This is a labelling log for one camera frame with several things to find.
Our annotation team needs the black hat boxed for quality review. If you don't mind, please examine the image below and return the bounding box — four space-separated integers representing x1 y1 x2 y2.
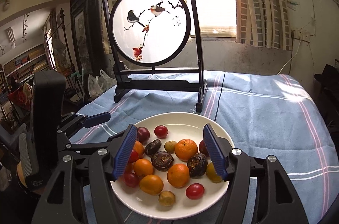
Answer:
314 64 339 86

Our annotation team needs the large orange mandarin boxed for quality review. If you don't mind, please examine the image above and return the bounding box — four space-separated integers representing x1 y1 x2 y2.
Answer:
174 138 198 162

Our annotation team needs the green yellow kumquat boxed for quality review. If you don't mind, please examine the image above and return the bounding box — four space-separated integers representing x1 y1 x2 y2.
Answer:
206 162 223 183

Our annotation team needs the white ceramic plate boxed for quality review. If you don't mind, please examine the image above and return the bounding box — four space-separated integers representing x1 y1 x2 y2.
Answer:
110 112 236 221

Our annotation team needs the white power cable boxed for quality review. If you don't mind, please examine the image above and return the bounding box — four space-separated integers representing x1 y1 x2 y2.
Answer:
276 35 303 75

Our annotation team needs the dark framed painting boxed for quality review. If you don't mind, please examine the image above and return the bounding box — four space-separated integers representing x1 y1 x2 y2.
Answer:
70 0 106 76

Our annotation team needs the blue striped tablecloth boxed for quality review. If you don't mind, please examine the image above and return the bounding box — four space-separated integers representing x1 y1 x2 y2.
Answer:
71 71 338 223

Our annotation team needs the brown water chestnut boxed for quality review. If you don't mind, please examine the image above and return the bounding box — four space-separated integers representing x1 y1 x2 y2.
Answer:
151 151 174 171
187 153 208 178

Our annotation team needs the right checkered curtain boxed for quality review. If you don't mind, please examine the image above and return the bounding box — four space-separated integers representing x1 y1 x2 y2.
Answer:
236 0 292 51

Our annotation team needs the red cherry tomato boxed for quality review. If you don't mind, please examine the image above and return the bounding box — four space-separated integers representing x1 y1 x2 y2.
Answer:
154 125 168 139

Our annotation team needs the dark red plum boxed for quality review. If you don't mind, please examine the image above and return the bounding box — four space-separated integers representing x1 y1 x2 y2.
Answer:
137 127 150 145

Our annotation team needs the white plastic bag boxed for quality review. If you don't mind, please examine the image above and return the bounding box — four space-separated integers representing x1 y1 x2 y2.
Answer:
88 69 117 99

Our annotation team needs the small yellow kumquat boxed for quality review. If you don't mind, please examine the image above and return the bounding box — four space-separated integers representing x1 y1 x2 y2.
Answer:
164 140 177 153

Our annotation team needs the bird painting screen black frame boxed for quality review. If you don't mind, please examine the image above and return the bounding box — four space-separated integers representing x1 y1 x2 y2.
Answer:
102 0 207 113

